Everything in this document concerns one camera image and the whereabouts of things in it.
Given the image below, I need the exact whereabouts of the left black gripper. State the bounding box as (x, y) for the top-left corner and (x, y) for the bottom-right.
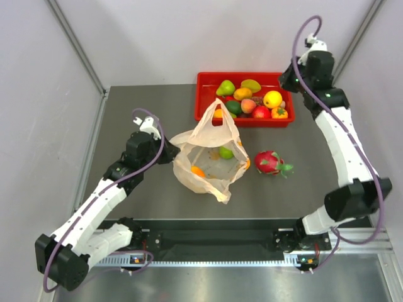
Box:
(140, 131), (180, 171)

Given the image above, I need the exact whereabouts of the translucent banana print plastic bag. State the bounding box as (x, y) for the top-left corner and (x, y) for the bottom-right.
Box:
(170, 98), (251, 204)

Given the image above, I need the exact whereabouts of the orange fruit taken from bag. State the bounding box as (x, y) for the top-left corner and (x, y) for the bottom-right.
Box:
(233, 87), (253, 101)

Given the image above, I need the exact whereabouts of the red strawberry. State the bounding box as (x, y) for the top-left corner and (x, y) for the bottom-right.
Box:
(254, 150), (293, 177)

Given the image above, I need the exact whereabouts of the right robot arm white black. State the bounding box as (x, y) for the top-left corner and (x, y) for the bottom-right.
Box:
(278, 50), (392, 249)

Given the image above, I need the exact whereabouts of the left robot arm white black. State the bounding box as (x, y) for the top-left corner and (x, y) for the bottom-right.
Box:
(35, 131), (180, 293)

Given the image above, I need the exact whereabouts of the orange fruit in bag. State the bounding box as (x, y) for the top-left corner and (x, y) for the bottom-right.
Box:
(191, 166), (205, 177)

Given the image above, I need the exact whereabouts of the yellow orange fruit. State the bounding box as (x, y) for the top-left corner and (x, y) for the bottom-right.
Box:
(263, 91), (283, 109)

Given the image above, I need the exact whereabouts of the orange persimmon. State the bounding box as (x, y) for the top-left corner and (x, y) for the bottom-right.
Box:
(271, 107), (288, 120)

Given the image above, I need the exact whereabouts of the yellow green mango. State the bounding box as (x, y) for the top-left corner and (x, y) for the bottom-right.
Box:
(213, 109), (237, 119)

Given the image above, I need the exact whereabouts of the yellow starfruit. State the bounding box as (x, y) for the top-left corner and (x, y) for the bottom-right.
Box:
(241, 79), (261, 93)

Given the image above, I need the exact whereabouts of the red apple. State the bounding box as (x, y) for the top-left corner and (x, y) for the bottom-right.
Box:
(252, 106), (271, 119)

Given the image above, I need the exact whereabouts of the pink peach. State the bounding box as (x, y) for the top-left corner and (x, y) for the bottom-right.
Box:
(241, 99), (257, 115)

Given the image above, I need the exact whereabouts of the red plastic tray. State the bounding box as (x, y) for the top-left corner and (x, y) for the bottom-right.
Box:
(195, 72), (295, 128)

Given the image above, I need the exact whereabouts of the green avocado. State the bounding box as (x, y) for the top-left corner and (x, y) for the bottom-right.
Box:
(225, 100), (242, 115)

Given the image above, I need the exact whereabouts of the green pear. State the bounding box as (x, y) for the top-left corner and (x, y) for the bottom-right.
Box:
(216, 80), (236, 96)

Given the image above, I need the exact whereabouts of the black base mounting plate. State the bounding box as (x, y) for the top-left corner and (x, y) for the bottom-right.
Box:
(135, 218), (331, 261)

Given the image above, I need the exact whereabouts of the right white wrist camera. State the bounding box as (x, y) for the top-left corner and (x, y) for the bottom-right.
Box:
(297, 33), (327, 65)

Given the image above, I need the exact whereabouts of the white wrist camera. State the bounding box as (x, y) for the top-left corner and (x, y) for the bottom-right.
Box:
(133, 116), (161, 140)
(297, 33), (327, 65)

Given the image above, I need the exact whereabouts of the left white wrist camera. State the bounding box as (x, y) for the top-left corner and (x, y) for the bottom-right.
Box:
(133, 116), (161, 140)

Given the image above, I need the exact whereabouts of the grey slotted cable duct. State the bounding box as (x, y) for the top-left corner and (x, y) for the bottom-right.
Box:
(94, 254), (303, 267)

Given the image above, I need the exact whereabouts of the aluminium frame rail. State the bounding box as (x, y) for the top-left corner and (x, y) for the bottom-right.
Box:
(336, 228), (394, 254)

